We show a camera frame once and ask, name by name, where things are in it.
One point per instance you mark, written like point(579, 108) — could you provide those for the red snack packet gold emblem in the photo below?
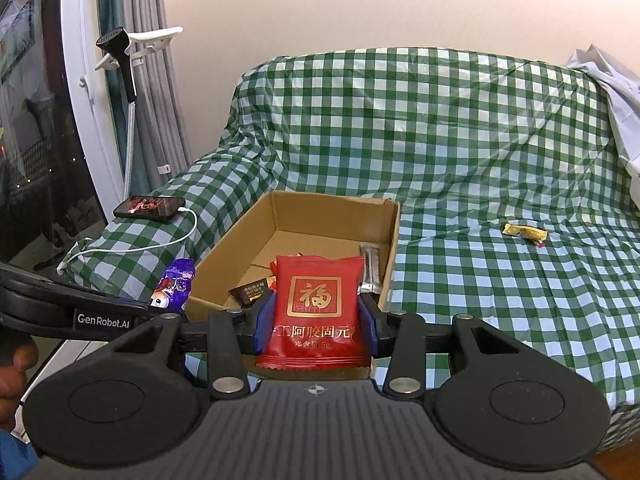
point(312, 310)

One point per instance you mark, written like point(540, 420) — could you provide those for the gold snack bar wrapper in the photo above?
point(525, 232)

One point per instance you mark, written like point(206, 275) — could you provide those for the purple snack packet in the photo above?
point(175, 280)

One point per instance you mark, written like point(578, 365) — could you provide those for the green checked sofa cover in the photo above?
point(450, 135)

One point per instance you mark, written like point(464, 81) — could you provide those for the grey curtain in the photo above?
point(160, 110)

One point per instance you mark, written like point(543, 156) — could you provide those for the light blue sheet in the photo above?
point(620, 100)

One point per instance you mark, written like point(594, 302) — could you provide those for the white curtain clip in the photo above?
point(164, 168)

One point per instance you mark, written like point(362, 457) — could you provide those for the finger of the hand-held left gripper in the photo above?
point(125, 301)

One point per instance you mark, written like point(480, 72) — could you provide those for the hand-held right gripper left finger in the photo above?
point(263, 327)

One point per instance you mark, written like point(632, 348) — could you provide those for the window with white frame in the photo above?
point(30, 110)

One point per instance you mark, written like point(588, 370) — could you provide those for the cardboard box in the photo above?
point(325, 220)

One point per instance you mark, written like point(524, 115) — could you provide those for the silver brown stick packet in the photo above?
point(373, 265)

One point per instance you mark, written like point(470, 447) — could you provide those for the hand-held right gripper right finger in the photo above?
point(368, 330)

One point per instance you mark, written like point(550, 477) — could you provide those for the black snack packet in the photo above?
point(247, 294)

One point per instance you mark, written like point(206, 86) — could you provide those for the white plastic hanger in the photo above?
point(150, 38)

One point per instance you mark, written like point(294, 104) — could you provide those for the black smartphone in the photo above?
point(150, 208)

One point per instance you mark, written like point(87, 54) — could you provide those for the person's left hand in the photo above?
point(15, 365)

